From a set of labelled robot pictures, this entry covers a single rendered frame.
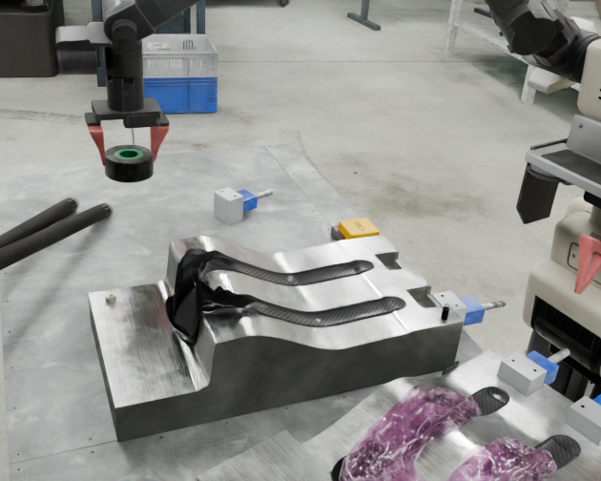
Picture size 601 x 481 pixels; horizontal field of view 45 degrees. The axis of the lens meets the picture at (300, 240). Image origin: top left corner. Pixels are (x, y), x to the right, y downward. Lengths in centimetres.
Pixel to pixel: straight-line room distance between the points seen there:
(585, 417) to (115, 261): 81
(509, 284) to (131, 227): 183
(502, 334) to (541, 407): 163
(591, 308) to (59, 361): 90
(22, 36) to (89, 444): 406
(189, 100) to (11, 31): 123
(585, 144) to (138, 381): 83
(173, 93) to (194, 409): 338
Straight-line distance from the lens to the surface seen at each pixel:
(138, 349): 102
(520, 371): 102
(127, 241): 138
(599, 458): 98
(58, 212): 143
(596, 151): 131
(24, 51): 490
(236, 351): 93
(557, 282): 142
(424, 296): 115
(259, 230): 142
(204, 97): 428
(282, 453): 81
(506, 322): 271
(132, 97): 117
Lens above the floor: 150
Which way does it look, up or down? 30 degrees down
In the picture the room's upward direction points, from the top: 4 degrees clockwise
